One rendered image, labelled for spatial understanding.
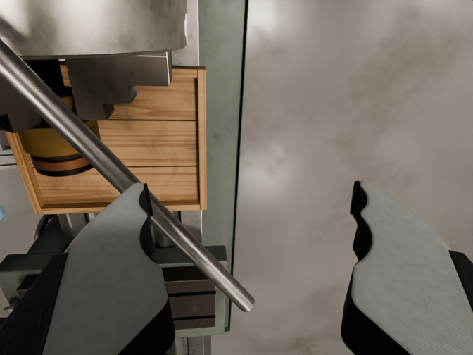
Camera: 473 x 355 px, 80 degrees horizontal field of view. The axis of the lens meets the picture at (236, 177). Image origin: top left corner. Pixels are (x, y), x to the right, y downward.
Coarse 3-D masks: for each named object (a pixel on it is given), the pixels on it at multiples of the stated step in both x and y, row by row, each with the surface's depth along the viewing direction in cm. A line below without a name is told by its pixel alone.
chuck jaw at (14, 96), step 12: (0, 84) 26; (0, 96) 26; (12, 96) 27; (0, 108) 27; (12, 108) 28; (24, 108) 29; (0, 120) 28; (12, 120) 28; (24, 120) 29; (36, 120) 30; (12, 132) 28
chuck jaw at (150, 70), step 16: (80, 64) 30; (96, 64) 30; (112, 64) 30; (128, 64) 30; (144, 64) 30; (160, 64) 31; (80, 80) 31; (96, 80) 31; (112, 80) 31; (128, 80) 31; (144, 80) 31; (160, 80) 31; (80, 96) 31; (96, 96) 32; (112, 96) 32; (128, 96) 32; (80, 112) 32; (96, 112) 32; (112, 112) 35
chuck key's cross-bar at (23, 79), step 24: (0, 48) 12; (0, 72) 12; (24, 72) 13; (24, 96) 13; (48, 96) 13; (48, 120) 13; (72, 120) 14; (72, 144) 14; (96, 144) 14; (96, 168) 15; (120, 168) 15; (120, 192) 15; (168, 216) 16; (192, 240) 17; (216, 264) 18; (240, 288) 19
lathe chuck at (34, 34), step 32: (0, 0) 16; (32, 0) 17; (64, 0) 18; (96, 0) 19; (128, 0) 21; (160, 0) 23; (0, 32) 17; (32, 32) 18; (64, 32) 19; (96, 32) 20; (128, 32) 21; (160, 32) 24
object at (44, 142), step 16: (64, 96) 31; (32, 128) 30; (48, 128) 30; (96, 128) 35; (32, 144) 31; (48, 144) 31; (64, 144) 32; (32, 160) 33; (48, 160) 33; (64, 160) 33; (80, 160) 34
